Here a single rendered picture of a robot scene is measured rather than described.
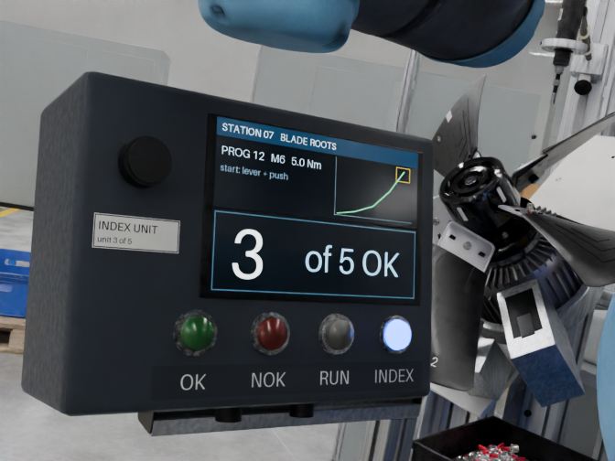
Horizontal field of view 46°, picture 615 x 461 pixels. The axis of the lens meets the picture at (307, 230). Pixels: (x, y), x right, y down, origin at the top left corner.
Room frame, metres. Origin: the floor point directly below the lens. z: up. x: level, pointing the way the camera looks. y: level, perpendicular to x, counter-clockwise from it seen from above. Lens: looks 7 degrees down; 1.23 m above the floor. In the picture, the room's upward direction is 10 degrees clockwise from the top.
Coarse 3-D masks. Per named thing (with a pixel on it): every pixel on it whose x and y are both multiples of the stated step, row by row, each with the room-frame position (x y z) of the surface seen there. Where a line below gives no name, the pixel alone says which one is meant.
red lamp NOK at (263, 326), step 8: (272, 312) 0.44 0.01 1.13; (256, 320) 0.43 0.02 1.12; (264, 320) 0.43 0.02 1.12; (272, 320) 0.43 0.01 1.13; (280, 320) 0.43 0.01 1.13; (256, 328) 0.43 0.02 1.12; (264, 328) 0.43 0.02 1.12; (272, 328) 0.43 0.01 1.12; (280, 328) 0.43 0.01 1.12; (288, 328) 0.44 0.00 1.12; (256, 336) 0.43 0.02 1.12; (264, 336) 0.43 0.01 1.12; (272, 336) 0.43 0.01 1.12; (280, 336) 0.43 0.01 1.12; (288, 336) 0.44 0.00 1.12; (256, 344) 0.43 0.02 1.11; (264, 344) 0.43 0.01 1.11; (272, 344) 0.43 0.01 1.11; (280, 344) 0.43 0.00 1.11; (264, 352) 0.43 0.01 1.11; (272, 352) 0.43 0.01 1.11
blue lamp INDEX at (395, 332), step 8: (384, 320) 0.49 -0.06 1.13; (392, 320) 0.49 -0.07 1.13; (400, 320) 0.49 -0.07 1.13; (384, 328) 0.48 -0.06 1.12; (392, 328) 0.48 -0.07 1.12; (400, 328) 0.48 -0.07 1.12; (408, 328) 0.49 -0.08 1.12; (384, 336) 0.48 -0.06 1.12; (392, 336) 0.48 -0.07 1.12; (400, 336) 0.48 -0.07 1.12; (408, 336) 0.49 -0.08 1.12; (384, 344) 0.48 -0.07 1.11; (392, 344) 0.48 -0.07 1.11; (400, 344) 0.48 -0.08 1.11; (408, 344) 0.49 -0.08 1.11; (392, 352) 0.48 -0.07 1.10; (400, 352) 0.49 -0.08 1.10
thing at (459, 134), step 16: (480, 80) 1.49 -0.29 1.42; (464, 96) 1.52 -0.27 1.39; (480, 96) 1.44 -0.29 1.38; (464, 112) 1.48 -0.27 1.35; (448, 128) 1.52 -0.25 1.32; (464, 128) 1.43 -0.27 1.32; (448, 144) 1.49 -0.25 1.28; (464, 144) 1.41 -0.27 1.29; (448, 160) 1.48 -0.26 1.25; (464, 160) 1.39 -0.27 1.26
